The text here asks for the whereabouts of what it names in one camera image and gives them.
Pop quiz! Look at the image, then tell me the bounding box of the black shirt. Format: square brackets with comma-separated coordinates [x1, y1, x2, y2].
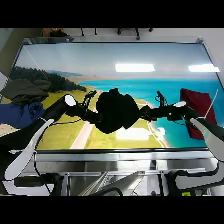
[95, 87, 141, 135]

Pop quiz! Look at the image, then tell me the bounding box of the red garment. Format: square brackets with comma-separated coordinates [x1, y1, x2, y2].
[179, 87, 218, 141]

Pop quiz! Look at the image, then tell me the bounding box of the blue garment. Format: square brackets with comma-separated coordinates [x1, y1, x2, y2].
[0, 101, 46, 130]

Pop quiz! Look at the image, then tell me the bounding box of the beige garment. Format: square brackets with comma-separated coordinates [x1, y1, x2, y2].
[0, 123, 20, 137]

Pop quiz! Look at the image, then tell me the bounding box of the silver frame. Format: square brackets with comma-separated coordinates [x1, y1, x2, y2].
[0, 35, 224, 197]

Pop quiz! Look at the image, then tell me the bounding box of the black cable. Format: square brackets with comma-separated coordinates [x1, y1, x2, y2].
[94, 186, 125, 197]

